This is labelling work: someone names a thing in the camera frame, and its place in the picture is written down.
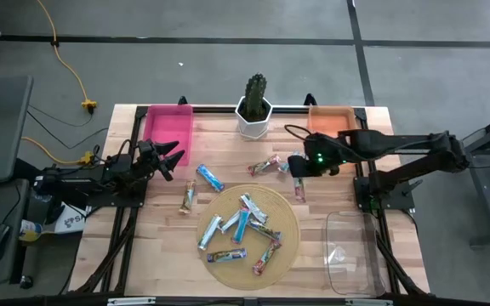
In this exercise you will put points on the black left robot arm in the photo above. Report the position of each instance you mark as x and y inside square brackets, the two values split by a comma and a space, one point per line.
[79, 183]

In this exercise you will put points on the round woven placemat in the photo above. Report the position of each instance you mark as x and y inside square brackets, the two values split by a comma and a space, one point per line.
[236, 276]

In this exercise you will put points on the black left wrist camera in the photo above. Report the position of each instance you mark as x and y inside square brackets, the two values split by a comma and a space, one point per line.
[145, 148]

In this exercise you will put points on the red granola bar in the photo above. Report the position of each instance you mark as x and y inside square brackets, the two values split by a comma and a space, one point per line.
[266, 258]
[264, 165]
[299, 189]

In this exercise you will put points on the blue purple granola bar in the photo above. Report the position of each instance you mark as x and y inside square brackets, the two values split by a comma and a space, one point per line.
[226, 255]

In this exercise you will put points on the silver metal bracket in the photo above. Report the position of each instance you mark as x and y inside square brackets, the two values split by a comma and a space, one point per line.
[130, 302]
[368, 302]

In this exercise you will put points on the white hexagonal plant pot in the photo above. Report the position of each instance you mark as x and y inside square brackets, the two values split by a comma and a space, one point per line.
[251, 129]

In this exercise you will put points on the small black knob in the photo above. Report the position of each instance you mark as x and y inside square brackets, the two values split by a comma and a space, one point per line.
[26, 282]

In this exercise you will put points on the white printed box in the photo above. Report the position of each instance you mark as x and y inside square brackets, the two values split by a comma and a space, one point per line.
[72, 221]

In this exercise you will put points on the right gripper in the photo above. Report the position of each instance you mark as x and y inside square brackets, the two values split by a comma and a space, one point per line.
[299, 166]

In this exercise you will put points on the plastic bottle yellow label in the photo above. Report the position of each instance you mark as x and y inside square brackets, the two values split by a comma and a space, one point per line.
[30, 230]

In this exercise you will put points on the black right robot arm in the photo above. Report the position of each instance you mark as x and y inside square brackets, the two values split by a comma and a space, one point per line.
[398, 142]

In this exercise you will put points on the dark metal desk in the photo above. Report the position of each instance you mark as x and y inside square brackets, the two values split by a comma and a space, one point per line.
[489, 204]

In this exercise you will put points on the dark green granola bar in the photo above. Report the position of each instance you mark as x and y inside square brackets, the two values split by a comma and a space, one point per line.
[264, 230]

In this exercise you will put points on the orange plastic bin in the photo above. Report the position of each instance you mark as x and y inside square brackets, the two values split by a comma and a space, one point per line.
[330, 119]

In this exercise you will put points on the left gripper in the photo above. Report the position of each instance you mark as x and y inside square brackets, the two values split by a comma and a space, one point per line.
[156, 163]

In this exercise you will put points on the green cactus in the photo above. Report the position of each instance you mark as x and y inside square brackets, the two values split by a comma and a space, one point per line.
[254, 95]

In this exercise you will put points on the clear plastic bin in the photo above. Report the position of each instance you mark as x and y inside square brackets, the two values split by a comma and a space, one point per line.
[351, 276]

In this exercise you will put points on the pink plastic bin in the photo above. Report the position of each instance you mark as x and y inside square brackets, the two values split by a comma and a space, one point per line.
[168, 127]

